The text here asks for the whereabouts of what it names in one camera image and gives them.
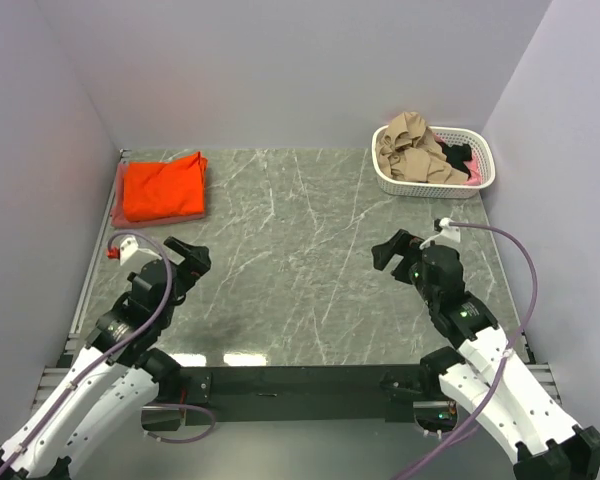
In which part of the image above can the beige t-shirt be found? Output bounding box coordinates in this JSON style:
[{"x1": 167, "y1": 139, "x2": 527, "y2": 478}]
[{"x1": 375, "y1": 112, "x2": 469, "y2": 185}]

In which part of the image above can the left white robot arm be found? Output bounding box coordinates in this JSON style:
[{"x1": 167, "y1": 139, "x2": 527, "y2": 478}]
[{"x1": 0, "y1": 230, "x2": 211, "y2": 479}]

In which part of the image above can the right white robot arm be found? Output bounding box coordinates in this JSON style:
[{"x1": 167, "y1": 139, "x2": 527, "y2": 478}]
[{"x1": 371, "y1": 219, "x2": 600, "y2": 479}]

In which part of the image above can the folded orange t-shirt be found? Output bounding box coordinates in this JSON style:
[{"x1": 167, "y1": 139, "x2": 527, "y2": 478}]
[{"x1": 123, "y1": 152, "x2": 208, "y2": 221}]

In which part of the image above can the folded dusty pink t-shirt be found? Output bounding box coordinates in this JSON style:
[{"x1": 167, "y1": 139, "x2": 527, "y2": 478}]
[{"x1": 109, "y1": 162, "x2": 206, "y2": 229}]

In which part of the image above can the pink t-shirt in basket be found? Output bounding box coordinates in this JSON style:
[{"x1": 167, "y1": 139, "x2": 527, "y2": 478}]
[{"x1": 465, "y1": 157, "x2": 482, "y2": 187}]

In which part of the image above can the black t-shirt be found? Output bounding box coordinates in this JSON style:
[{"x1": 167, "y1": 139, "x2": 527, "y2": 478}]
[{"x1": 437, "y1": 141, "x2": 473, "y2": 178}]

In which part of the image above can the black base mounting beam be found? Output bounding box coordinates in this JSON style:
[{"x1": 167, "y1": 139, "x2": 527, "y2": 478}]
[{"x1": 140, "y1": 364, "x2": 460, "y2": 434}]

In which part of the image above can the white plastic laundry basket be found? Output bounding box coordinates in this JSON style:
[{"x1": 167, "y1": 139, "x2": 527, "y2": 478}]
[{"x1": 370, "y1": 126, "x2": 496, "y2": 199}]

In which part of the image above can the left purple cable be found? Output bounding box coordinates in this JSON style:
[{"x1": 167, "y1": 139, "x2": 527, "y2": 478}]
[{"x1": 0, "y1": 230, "x2": 217, "y2": 480}]

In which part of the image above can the purple cable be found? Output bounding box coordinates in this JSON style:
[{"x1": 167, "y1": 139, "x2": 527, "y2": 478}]
[
  {"x1": 388, "y1": 219, "x2": 538, "y2": 480},
  {"x1": 0, "y1": 230, "x2": 217, "y2": 480}
]

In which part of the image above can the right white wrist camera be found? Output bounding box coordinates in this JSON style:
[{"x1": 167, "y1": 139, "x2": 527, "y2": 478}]
[{"x1": 419, "y1": 217, "x2": 461, "y2": 250}]

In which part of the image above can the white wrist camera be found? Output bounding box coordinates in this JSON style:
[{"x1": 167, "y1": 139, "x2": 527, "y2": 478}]
[
  {"x1": 106, "y1": 235, "x2": 160, "y2": 272},
  {"x1": 419, "y1": 217, "x2": 461, "y2": 250}
]

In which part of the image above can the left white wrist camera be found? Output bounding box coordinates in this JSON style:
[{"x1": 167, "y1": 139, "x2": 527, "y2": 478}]
[{"x1": 106, "y1": 235, "x2": 160, "y2": 272}]

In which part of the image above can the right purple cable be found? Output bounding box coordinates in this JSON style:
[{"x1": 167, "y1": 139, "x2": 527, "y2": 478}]
[{"x1": 388, "y1": 219, "x2": 538, "y2": 480}]

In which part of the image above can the aluminium table frame rail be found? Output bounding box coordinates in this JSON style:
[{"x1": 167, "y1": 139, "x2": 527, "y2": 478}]
[{"x1": 34, "y1": 148, "x2": 131, "y2": 406}]

